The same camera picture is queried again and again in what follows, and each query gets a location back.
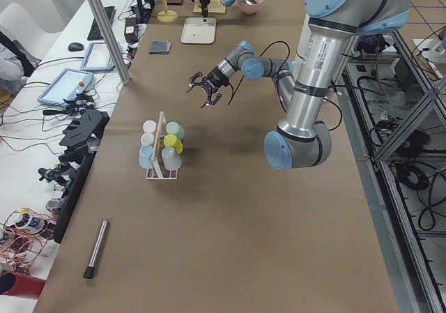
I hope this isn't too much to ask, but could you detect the pink cup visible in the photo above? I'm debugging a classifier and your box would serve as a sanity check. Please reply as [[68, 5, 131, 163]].
[[143, 120, 157, 134]]

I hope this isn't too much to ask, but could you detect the black keyboard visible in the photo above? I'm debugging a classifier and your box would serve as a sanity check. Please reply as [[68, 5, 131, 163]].
[[86, 6, 116, 42]]

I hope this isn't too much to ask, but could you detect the aluminium frame post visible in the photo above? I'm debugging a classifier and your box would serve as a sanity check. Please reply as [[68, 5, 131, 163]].
[[87, 0, 130, 85]]

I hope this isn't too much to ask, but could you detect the teach pendant far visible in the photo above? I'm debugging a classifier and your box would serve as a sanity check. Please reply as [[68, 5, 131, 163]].
[[80, 41, 114, 73]]

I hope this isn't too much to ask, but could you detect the wooden cutting board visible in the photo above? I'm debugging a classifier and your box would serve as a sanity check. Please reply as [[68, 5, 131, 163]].
[[192, 0, 226, 15]]

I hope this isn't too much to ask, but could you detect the pink bowl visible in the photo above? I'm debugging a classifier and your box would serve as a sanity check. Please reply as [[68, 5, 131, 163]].
[[236, 0, 264, 15]]

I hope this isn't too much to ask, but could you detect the red cylinder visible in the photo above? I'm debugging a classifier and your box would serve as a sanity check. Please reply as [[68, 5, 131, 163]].
[[1, 273, 46, 299]]

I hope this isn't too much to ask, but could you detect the blue cup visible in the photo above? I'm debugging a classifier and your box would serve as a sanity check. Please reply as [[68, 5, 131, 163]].
[[139, 145, 153, 169]]

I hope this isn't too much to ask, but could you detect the wooden mug tree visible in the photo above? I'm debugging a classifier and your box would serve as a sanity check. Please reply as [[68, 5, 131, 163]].
[[157, 0, 178, 23]]

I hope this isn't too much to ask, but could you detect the green cup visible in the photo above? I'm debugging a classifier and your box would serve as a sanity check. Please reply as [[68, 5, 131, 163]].
[[165, 121, 185, 139]]

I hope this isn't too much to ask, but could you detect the teach pendant near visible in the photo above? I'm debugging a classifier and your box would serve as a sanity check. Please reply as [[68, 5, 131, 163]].
[[37, 68, 94, 106]]

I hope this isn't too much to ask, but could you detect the grey folded cloth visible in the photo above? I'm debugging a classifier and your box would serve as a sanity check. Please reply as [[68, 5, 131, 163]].
[[149, 40, 171, 54]]

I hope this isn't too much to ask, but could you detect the cream rabbit tray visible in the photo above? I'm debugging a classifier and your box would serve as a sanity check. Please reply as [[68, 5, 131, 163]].
[[180, 17, 217, 45]]

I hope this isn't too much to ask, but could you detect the cream cup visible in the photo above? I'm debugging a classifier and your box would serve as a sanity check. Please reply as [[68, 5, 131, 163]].
[[140, 132, 155, 146]]

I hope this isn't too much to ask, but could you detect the teach pendant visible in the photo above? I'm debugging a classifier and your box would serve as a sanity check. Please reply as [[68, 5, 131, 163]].
[[80, 41, 114, 73], [37, 68, 94, 106]]

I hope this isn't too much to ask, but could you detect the white bottle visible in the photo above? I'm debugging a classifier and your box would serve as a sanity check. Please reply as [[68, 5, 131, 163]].
[[10, 211, 47, 234]]

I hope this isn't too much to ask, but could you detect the black tool stand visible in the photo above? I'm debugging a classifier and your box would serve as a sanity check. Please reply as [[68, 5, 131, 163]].
[[38, 109, 110, 243]]

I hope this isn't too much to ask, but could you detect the yellow cup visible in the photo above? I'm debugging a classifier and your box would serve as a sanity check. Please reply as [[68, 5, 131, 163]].
[[163, 134, 183, 154]]

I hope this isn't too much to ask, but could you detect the white wire cup rack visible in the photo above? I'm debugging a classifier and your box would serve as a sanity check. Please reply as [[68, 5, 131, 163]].
[[146, 111, 179, 180]]

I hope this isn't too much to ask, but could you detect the black computer mouse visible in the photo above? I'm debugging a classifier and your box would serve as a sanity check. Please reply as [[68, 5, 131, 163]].
[[68, 42, 84, 52]]

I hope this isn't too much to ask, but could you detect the black box with label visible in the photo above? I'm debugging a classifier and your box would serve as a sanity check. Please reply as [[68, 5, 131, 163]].
[[124, 17, 139, 43]]

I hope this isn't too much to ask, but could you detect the steel tube with black cap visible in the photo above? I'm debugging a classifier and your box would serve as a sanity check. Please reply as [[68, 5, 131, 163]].
[[83, 219, 109, 279]]

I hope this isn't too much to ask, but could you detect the grey cup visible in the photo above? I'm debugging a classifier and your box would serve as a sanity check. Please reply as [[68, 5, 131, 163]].
[[161, 146, 182, 171]]

